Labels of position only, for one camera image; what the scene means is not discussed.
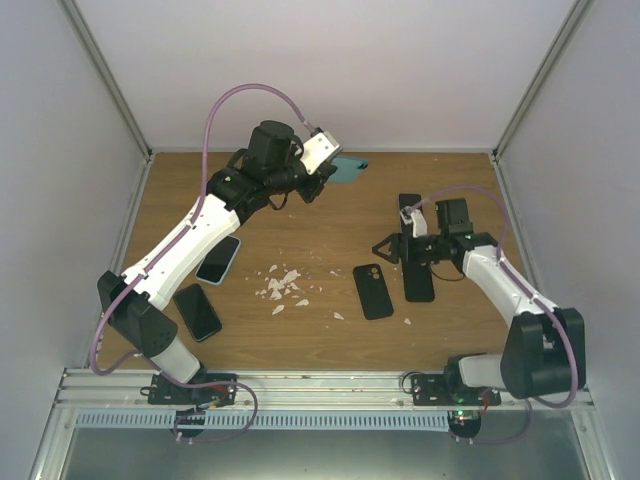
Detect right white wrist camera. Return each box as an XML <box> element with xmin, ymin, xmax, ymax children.
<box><xmin>400</xmin><ymin>206</ymin><xmax>428</xmax><ymax>239</ymax></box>

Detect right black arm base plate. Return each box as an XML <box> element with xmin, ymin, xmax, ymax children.
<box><xmin>399</xmin><ymin>371</ymin><xmax>502</xmax><ymax>407</ymax></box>

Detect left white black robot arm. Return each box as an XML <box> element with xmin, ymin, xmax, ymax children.
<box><xmin>97</xmin><ymin>120</ymin><xmax>342</xmax><ymax>404</ymax></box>

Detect black smartphone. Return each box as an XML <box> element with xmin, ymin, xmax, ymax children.
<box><xmin>398</xmin><ymin>193</ymin><xmax>422</xmax><ymax>234</ymax></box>

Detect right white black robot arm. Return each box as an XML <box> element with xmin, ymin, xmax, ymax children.
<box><xmin>372</xmin><ymin>193</ymin><xmax>586</xmax><ymax>408</ymax></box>

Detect white debris pile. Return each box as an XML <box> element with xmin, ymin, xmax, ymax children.
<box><xmin>244</xmin><ymin>252</ymin><xmax>412</xmax><ymax>325</ymax></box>

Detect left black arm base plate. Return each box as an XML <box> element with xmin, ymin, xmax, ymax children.
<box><xmin>140</xmin><ymin>373</ymin><xmax>238</xmax><ymax>407</ymax></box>

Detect aluminium front rail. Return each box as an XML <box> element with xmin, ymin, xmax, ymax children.
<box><xmin>53</xmin><ymin>367</ymin><xmax>596</xmax><ymax>409</ymax></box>

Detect black phone case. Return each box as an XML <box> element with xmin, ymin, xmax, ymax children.
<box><xmin>402</xmin><ymin>262</ymin><xmax>435</xmax><ymax>303</ymax></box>
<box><xmin>353</xmin><ymin>264</ymin><xmax>394</xmax><ymax>321</ymax></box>

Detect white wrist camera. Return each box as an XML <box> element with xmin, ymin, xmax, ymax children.
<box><xmin>400</xmin><ymin>206</ymin><xmax>428</xmax><ymax>239</ymax></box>
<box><xmin>300</xmin><ymin>132</ymin><xmax>342</xmax><ymax>175</ymax></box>

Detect aluminium frame post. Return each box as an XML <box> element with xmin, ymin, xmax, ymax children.
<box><xmin>58</xmin><ymin>0</ymin><xmax>153</xmax><ymax>162</ymax></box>
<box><xmin>490</xmin><ymin>0</ymin><xmax>593</xmax><ymax>163</ymax></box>

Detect slotted grey cable duct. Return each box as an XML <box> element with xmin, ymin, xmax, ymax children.
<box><xmin>76</xmin><ymin>409</ymin><xmax>449</xmax><ymax>432</ymax></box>

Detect right aluminium frame post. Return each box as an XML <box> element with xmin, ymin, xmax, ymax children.
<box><xmin>490</xmin><ymin>0</ymin><xmax>593</xmax><ymax>163</ymax></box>

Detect black phone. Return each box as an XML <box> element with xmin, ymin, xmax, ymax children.
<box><xmin>173</xmin><ymin>284</ymin><xmax>222</xmax><ymax>342</ymax></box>
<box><xmin>328</xmin><ymin>155</ymin><xmax>369</xmax><ymax>184</ymax></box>

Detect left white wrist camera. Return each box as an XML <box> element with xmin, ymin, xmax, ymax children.
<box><xmin>300</xmin><ymin>132</ymin><xmax>342</xmax><ymax>175</ymax></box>

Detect left aluminium frame post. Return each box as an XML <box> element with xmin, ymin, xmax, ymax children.
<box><xmin>58</xmin><ymin>0</ymin><xmax>153</xmax><ymax>162</ymax></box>

